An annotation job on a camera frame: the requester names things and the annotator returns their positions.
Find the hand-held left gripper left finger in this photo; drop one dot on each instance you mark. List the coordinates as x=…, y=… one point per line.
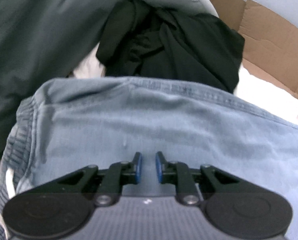
x=138, y=167

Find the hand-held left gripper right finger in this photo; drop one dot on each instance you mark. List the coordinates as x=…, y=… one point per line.
x=159, y=167

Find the blue denim pants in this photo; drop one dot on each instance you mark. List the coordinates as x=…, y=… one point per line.
x=139, y=120

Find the black cloth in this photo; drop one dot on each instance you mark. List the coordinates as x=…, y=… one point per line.
x=184, y=55

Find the dark grey pillow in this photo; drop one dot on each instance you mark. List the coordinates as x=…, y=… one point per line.
x=38, y=42

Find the flattened cardboard box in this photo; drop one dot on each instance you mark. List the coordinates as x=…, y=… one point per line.
x=271, y=35

